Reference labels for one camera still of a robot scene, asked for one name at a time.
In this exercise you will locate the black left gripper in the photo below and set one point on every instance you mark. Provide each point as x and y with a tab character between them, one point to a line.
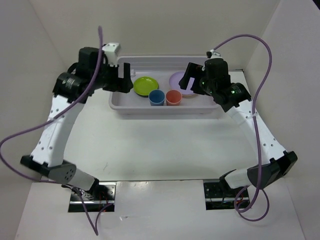
121	84

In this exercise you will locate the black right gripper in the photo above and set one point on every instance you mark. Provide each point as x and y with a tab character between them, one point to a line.
192	70

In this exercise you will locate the purple plate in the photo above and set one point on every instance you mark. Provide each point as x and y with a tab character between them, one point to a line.
174	83

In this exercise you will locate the green plate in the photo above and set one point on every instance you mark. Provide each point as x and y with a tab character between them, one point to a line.
144	85

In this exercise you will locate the pink cup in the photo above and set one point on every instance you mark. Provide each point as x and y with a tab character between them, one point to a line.
173	98

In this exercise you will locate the blue cup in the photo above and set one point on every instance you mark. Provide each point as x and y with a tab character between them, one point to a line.
156	97

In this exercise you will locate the yellow plate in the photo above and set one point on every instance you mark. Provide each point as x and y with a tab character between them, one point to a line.
188	95

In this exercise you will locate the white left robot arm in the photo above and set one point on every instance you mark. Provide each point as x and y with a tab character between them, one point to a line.
70	94

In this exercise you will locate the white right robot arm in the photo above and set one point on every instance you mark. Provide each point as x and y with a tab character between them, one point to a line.
274	161

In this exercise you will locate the lavender plastic bin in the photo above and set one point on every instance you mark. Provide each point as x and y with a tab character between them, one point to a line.
160	68

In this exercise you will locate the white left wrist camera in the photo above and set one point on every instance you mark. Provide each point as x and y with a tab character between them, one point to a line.
111	51

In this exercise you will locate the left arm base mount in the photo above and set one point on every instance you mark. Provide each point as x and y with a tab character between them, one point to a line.
103	199

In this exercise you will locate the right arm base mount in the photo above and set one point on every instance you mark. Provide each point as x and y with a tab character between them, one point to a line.
219	198

